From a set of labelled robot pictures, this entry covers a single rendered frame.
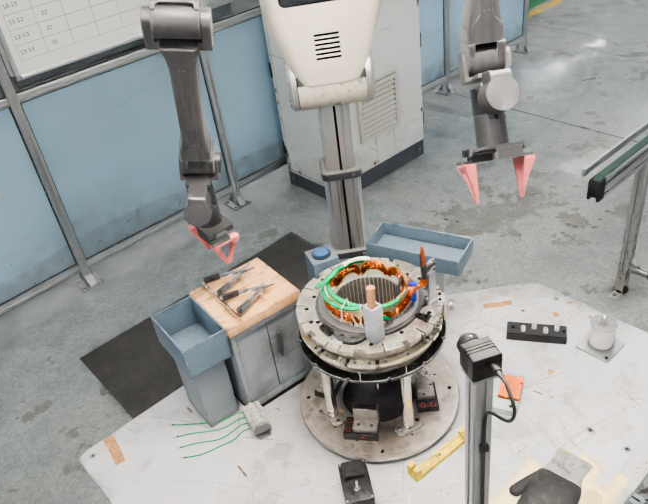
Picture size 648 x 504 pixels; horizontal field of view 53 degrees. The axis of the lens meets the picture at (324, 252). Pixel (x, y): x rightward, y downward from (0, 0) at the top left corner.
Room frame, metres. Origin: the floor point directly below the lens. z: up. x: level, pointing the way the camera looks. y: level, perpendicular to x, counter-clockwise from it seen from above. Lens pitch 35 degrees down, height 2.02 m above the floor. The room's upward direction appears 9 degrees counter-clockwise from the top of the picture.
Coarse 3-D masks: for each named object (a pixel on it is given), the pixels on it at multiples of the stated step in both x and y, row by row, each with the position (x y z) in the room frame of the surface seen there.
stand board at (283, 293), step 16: (256, 272) 1.30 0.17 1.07; (272, 272) 1.29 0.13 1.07; (240, 288) 1.25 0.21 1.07; (272, 288) 1.23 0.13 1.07; (288, 288) 1.22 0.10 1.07; (208, 304) 1.20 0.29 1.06; (240, 304) 1.19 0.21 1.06; (256, 304) 1.18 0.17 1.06; (272, 304) 1.17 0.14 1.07; (288, 304) 1.19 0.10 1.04; (224, 320) 1.14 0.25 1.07; (256, 320) 1.14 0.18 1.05
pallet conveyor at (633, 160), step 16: (640, 128) 2.24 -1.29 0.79; (624, 144) 2.16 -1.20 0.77; (640, 144) 2.16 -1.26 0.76; (624, 160) 2.06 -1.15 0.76; (640, 160) 2.13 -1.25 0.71; (608, 176) 1.98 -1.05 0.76; (624, 176) 2.06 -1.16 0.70; (640, 176) 2.20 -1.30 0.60; (592, 192) 1.96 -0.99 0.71; (608, 192) 1.99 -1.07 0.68; (640, 192) 2.18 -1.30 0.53; (640, 208) 2.18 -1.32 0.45; (624, 240) 2.20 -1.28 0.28; (624, 256) 2.19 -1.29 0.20; (624, 272) 2.18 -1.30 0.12; (640, 272) 2.13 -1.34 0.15; (624, 288) 2.18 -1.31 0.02
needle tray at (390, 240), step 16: (384, 224) 1.44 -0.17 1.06; (400, 224) 1.42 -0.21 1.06; (368, 240) 1.37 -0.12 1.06; (384, 240) 1.41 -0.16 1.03; (400, 240) 1.40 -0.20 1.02; (416, 240) 1.39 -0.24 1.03; (432, 240) 1.36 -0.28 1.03; (448, 240) 1.34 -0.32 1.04; (464, 240) 1.32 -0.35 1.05; (368, 256) 1.35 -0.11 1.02; (384, 256) 1.33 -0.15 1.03; (400, 256) 1.30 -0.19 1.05; (416, 256) 1.28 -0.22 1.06; (432, 256) 1.26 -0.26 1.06; (448, 256) 1.30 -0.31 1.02; (464, 256) 1.25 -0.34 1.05; (448, 272) 1.23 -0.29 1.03
